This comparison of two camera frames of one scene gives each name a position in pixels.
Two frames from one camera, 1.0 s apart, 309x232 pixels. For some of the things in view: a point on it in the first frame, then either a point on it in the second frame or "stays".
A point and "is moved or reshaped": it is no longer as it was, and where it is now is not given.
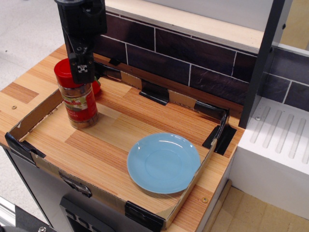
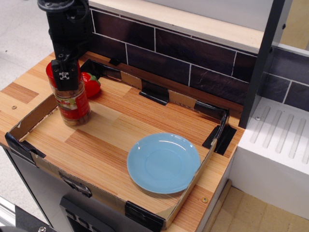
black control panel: [90, 214] stays
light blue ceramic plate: [163, 163] stays
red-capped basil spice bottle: [78, 99] is moved or reshaped
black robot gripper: [82, 21] to [70, 31]
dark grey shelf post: [252, 101] stays
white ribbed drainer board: [272, 162] stays
